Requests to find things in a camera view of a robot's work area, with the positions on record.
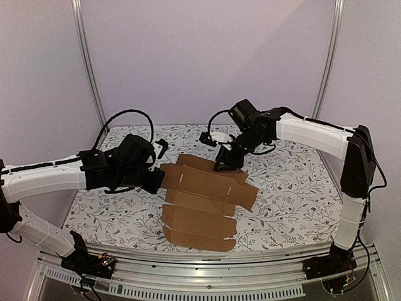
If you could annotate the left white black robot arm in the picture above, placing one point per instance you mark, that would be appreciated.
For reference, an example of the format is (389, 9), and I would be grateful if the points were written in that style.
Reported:
(133, 163)

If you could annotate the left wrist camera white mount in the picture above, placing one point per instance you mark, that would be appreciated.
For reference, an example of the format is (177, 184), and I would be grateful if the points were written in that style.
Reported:
(159, 148)

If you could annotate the right aluminium corner post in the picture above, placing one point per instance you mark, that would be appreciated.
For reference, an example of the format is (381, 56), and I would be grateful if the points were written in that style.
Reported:
(330, 57)

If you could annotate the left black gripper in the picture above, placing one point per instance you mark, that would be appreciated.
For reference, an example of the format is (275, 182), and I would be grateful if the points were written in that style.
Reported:
(153, 187)

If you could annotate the left aluminium corner post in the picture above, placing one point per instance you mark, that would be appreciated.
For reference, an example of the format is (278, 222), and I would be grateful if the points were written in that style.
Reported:
(86, 59)

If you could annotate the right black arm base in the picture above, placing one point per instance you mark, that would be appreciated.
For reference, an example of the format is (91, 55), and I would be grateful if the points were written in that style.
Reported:
(337, 261)

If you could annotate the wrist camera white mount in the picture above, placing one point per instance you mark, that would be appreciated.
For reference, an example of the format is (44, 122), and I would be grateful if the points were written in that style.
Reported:
(215, 138)
(159, 148)

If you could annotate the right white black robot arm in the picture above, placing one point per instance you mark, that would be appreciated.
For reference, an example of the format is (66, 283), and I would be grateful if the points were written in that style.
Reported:
(352, 146)

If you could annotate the aluminium corner post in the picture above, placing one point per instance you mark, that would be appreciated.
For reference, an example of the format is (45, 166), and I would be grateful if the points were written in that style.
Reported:
(330, 57)
(86, 59)

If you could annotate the floral patterned table mat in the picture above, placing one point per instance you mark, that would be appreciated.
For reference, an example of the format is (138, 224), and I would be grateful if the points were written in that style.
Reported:
(297, 204)

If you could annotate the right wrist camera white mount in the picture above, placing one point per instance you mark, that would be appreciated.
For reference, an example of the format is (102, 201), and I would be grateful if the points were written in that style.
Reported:
(215, 138)

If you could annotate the brown cardboard box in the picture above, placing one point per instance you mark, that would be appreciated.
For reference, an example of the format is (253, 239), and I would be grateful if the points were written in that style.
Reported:
(200, 203)

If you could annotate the aluminium front rail frame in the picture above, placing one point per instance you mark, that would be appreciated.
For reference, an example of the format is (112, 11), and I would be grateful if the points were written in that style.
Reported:
(239, 275)

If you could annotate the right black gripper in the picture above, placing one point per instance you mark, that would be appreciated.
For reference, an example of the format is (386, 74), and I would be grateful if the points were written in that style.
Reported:
(232, 153)

